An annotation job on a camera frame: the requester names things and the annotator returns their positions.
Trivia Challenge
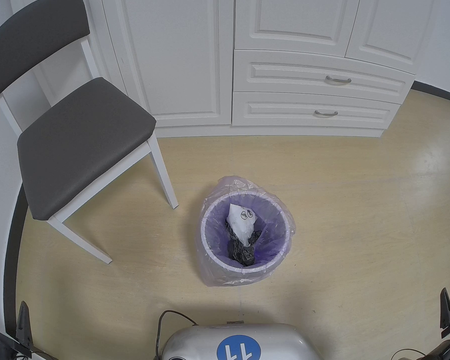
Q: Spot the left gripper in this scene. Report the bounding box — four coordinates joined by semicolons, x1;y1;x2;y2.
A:
0;286;33;360

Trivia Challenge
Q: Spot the purple plastic bag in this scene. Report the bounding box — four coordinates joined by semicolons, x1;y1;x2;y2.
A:
196;175;297;287

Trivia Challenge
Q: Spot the black plastic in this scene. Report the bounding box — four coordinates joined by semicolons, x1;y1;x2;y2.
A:
225;218;263;267

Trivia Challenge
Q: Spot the white printed paper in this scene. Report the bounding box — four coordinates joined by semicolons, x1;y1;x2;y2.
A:
227;203;256;245

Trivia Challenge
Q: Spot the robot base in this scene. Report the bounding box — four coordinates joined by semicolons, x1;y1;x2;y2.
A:
161;320;319;360

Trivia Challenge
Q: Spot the white trash bin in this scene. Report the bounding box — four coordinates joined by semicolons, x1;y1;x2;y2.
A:
202;190;292;286

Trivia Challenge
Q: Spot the white chair with grey cushions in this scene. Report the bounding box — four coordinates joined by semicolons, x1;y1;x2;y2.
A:
0;0;179;265

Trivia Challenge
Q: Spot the white wardrobe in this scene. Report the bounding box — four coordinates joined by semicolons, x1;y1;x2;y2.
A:
7;0;441;139

